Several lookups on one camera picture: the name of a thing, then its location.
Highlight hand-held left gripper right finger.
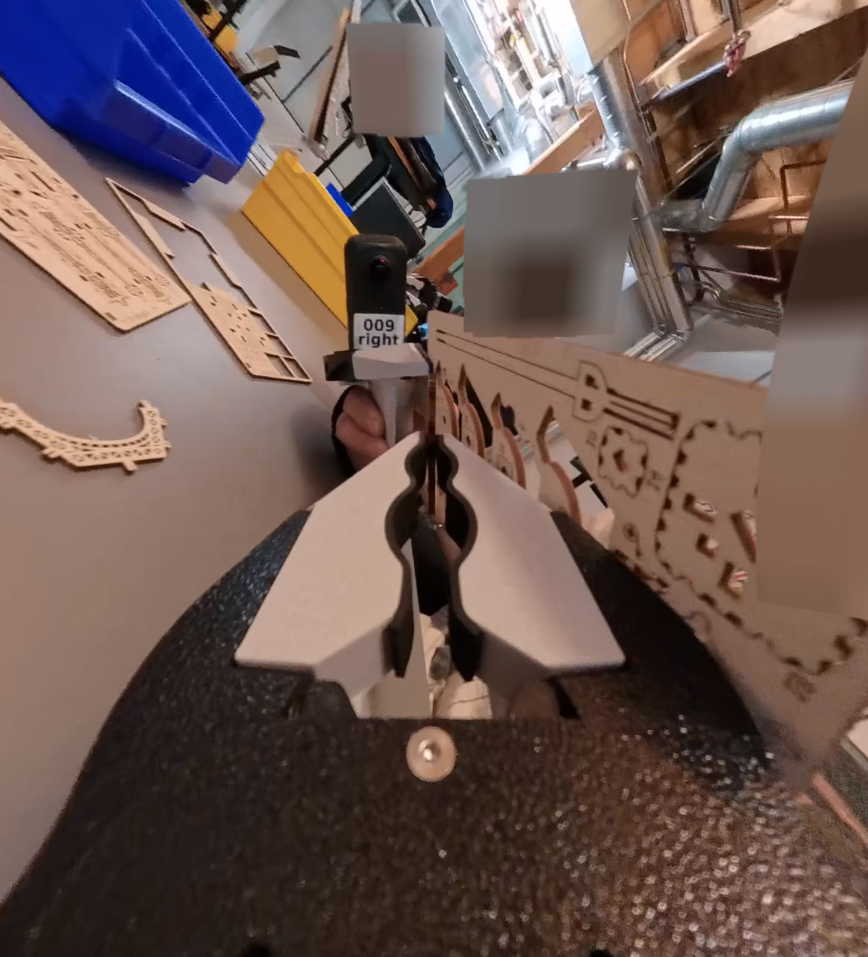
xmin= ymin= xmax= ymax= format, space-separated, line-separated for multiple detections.
xmin=434 ymin=434 xmax=627 ymax=700

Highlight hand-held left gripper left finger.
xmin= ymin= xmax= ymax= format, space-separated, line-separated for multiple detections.
xmin=234 ymin=432 xmax=432 ymax=719

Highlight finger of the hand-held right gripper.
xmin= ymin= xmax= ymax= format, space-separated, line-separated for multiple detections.
xmin=350 ymin=348 xmax=426 ymax=381

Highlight wooden parts sheet with arches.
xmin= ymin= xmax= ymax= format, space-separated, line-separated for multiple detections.
xmin=426 ymin=310 xmax=868 ymax=794

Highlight wooden lattice arch piece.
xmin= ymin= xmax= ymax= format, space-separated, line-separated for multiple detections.
xmin=0 ymin=390 xmax=174 ymax=474

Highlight grey desk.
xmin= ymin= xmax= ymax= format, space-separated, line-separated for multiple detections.
xmin=0 ymin=30 xmax=375 ymax=951

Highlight person's right hand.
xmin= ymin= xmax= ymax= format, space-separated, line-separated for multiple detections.
xmin=333 ymin=387 xmax=388 ymax=474

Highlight black equipment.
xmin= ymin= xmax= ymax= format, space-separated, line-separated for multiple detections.
xmin=329 ymin=135 xmax=453 ymax=259

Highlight yellow storage bin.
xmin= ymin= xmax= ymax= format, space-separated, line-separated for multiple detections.
xmin=241 ymin=150 xmax=360 ymax=324

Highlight white printed shirt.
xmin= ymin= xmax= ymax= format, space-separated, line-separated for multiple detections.
xmin=422 ymin=609 xmax=496 ymax=720

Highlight vertical metal pipe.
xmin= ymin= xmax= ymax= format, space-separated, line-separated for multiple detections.
xmin=591 ymin=56 xmax=696 ymax=356

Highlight wooden tower parts sheet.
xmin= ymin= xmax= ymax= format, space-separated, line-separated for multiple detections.
xmin=0 ymin=78 xmax=192 ymax=331

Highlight blue tagged storage bin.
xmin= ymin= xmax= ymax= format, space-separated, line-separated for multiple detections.
xmin=0 ymin=0 xmax=265 ymax=185

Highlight empty wooden frame sheet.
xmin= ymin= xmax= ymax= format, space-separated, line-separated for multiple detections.
xmin=107 ymin=178 xmax=314 ymax=387

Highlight silver ventilation duct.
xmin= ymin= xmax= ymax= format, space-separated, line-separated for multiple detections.
xmin=658 ymin=78 xmax=854 ymax=234

